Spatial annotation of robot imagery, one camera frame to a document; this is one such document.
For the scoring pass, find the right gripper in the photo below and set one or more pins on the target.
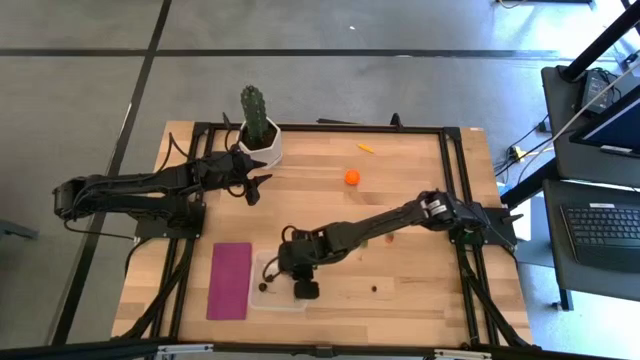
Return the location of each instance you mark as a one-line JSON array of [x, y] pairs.
[[305, 252]]

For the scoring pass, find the large red toy strawberry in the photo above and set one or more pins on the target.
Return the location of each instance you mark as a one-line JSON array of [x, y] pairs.
[[389, 239]]

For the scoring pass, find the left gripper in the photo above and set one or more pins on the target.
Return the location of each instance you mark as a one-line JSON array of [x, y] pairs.
[[222, 170]]

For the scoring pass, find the small dark toy berry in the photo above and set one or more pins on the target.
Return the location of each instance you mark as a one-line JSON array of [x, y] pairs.
[[262, 287]]

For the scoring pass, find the black diagonal pole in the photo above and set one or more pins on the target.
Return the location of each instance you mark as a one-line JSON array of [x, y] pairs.
[[600, 42], [530, 186]]

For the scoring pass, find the dark grey desk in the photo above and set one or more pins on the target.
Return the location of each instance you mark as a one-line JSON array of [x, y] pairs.
[[560, 250], [565, 130]]

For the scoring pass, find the black keyboard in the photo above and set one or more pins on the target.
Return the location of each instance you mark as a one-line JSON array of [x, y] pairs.
[[600, 235]]

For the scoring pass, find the magenta rectangular mat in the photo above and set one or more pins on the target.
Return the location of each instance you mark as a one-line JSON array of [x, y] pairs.
[[229, 280]]

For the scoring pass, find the green cactus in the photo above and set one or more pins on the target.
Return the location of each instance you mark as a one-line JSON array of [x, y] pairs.
[[254, 112]]

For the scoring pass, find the white hexagonal plant pot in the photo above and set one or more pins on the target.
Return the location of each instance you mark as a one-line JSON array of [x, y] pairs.
[[272, 151]]

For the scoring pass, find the frame clamp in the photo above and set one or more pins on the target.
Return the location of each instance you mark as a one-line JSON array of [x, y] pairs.
[[225, 121], [396, 120]]

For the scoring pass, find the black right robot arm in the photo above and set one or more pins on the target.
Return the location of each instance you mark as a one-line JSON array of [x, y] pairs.
[[390, 220]]

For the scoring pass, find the black aluminium table frame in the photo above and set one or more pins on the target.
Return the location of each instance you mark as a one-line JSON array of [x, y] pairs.
[[325, 128]]

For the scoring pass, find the orange toy fruit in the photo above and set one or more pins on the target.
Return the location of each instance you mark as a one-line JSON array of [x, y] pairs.
[[352, 177]]

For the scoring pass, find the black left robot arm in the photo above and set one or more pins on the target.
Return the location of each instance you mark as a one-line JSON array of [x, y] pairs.
[[125, 192]]

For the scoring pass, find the clear plastic tupperware container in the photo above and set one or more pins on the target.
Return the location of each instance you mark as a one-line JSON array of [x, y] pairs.
[[280, 301]]

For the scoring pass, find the yellow power strip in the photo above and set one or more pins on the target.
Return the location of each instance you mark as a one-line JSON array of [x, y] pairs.
[[516, 151]]

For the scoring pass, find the black camera mount beam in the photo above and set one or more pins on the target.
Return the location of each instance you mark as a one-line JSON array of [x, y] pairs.
[[320, 352]]

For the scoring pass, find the black power adapter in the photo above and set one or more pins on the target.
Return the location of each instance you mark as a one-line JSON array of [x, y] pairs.
[[597, 90]]

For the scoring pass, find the computer monitor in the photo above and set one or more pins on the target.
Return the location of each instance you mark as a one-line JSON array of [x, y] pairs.
[[615, 125]]

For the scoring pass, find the yellow toy banana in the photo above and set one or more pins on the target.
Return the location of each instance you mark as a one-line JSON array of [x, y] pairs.
[[365, 148]]

